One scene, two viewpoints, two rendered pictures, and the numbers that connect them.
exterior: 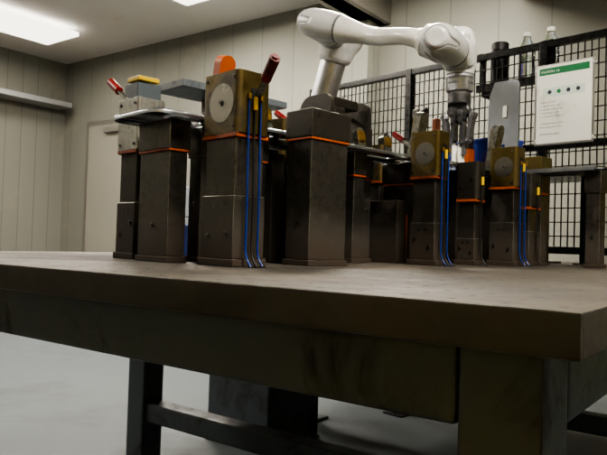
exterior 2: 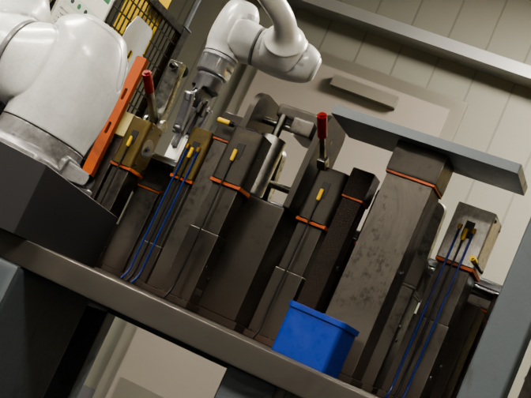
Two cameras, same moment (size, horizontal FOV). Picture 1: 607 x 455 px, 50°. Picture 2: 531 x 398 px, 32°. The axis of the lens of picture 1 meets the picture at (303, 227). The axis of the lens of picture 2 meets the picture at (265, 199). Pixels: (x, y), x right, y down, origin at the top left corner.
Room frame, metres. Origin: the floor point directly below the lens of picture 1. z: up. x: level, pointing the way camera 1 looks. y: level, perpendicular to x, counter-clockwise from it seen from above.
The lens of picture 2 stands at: (2.70, 1.75, 0.72)
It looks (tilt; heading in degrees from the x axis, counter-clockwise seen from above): 8 degrees up; 249
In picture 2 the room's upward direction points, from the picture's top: 24 degrees clockwise
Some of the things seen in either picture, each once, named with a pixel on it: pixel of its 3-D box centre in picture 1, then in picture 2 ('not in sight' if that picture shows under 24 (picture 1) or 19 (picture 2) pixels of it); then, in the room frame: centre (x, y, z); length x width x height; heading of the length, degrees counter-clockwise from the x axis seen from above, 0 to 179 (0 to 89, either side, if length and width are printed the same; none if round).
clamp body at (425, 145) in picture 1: (433, 199); not in sight; (1.68, -0.33, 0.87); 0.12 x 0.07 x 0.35; 44
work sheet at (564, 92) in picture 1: (564, 103); (72, 23); (2.42, -0.96, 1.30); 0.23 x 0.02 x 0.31; 44
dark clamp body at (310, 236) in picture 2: not in sight; (299, 258); (1.91, 0.02, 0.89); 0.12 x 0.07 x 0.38; 44
